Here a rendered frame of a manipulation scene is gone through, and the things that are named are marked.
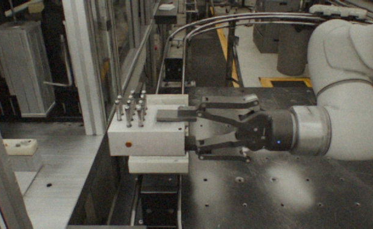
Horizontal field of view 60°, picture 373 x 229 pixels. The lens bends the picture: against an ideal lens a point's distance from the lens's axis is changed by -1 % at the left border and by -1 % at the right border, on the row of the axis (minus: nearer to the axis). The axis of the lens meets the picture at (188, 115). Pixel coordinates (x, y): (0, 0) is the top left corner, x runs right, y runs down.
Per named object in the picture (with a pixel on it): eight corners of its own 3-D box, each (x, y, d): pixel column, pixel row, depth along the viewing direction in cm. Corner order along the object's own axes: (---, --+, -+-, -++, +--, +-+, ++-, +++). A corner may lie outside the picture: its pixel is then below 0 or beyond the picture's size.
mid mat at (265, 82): (349, 126, 258) (350, 125, 257) (281, 126, 258) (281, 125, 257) (309, 77, 345) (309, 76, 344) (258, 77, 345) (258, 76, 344)
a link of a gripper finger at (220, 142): (252, 125, 60) (253, 132, 61) (193, 138, 61) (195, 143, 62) (256, 137, 56) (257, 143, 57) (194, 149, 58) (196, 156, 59)
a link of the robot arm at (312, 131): (316, 97, 60) (284, 96, 60) (335, 122, 52) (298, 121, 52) (306, 138, 64) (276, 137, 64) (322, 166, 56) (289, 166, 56)
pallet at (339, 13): (307, 20, 238) (310, 6, 233) (312, 17, 248) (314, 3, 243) (361, 27, 221) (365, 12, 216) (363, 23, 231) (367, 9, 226)
